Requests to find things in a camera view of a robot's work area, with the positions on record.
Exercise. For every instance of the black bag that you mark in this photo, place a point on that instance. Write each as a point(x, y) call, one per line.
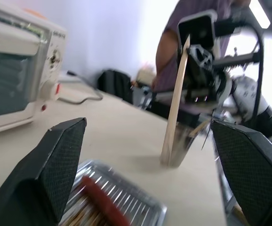
point(114, 84)

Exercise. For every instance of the beige cardboard box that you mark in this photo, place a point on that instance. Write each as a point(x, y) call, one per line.
point(146, 75)

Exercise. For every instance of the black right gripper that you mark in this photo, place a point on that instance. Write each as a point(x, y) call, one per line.
point(204, 84)

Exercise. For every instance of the white ceiling light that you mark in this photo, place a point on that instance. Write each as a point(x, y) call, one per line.
point(260, 14)

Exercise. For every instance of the long wooden skewer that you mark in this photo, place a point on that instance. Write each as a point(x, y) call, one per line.
point(177, 94)

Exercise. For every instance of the red-brown sausage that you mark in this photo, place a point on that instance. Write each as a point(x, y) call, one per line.
point(105, 202)

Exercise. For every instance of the shiny metal cup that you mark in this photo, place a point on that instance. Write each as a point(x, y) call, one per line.
point(183, 143)

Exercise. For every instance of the white toaster oven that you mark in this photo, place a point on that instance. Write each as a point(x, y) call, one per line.
point(11, 77)

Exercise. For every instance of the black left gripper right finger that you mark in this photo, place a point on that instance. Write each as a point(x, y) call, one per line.
point(251, 169)

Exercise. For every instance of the person in purple shirt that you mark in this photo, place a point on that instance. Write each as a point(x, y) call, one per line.
point(171, 47)

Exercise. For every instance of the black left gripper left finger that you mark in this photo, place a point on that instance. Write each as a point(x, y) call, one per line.
point(34, 179)

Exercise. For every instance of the aluminium foil tray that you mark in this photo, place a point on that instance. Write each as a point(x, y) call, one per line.
point(136, 195)

